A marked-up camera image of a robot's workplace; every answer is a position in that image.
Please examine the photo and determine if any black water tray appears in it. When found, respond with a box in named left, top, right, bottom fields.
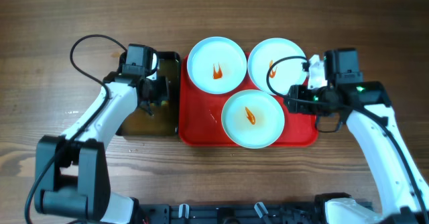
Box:
left=117, top=52, right=181, bottom=137

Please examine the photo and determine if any red plastic tray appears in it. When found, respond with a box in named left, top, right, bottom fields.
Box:
left=178, top=58, right=318, bottom=148

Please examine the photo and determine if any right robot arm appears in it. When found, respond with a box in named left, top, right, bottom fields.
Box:
left=283, top=48, right=428, bottom=223

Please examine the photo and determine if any white plate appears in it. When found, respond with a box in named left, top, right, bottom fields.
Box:
left=247, top=38, right=307, bottom=95
left=221, top=89, right=286, bottom=149
left=186, top=36, right=247, bottom=95

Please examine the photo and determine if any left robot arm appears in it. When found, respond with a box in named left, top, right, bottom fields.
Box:
left=24, top=44, right=168, bottom=223

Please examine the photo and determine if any right black cable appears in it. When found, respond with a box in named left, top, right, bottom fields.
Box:
left=266, top=56, right=429, bottom=218

